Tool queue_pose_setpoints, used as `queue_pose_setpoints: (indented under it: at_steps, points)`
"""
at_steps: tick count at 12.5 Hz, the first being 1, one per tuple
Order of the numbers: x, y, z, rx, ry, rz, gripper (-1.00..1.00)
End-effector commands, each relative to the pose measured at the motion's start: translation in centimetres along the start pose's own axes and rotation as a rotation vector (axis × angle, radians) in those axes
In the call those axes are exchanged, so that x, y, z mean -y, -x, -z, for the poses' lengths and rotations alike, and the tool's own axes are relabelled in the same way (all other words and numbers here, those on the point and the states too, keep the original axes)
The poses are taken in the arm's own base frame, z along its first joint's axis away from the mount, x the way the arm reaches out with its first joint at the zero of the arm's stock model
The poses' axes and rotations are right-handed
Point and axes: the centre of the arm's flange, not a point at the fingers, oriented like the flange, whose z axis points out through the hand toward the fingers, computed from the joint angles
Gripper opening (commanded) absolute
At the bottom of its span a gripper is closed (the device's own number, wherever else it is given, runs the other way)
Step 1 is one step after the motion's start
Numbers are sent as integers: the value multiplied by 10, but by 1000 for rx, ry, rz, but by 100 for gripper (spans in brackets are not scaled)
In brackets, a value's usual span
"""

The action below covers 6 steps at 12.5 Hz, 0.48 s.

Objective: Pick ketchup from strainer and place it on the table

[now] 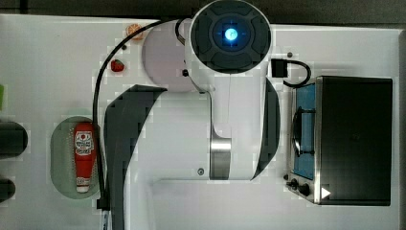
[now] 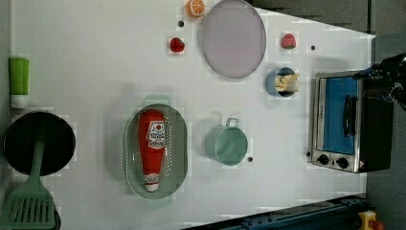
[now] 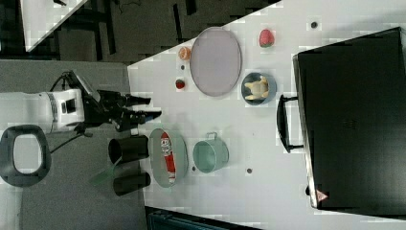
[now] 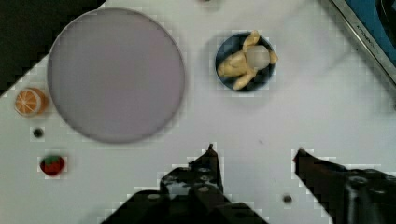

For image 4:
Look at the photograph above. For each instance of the black toaster oven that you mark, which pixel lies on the black toaster oven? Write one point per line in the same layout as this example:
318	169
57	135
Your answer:
373	22

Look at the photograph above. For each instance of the orange slice toy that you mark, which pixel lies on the orange slice toy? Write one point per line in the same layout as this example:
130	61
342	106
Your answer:
31	102

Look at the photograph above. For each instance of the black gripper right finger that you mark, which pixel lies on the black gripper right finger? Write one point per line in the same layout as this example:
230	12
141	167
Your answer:
349	196

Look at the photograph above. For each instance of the round purple plate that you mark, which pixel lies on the round purple plate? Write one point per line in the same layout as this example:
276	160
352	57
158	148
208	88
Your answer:
116	75

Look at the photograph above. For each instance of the red strawberry toy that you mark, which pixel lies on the red strawberry toy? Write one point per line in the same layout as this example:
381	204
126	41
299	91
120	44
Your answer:
52	165

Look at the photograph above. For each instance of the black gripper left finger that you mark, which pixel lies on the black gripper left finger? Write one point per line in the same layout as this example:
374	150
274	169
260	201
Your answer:
187	195

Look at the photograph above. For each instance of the blue bowl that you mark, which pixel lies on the blue bowl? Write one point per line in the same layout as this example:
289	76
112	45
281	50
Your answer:
227	53

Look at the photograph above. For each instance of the yellow toy chicken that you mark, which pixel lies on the yellow toy chicken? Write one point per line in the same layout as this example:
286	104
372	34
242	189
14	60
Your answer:
239	63

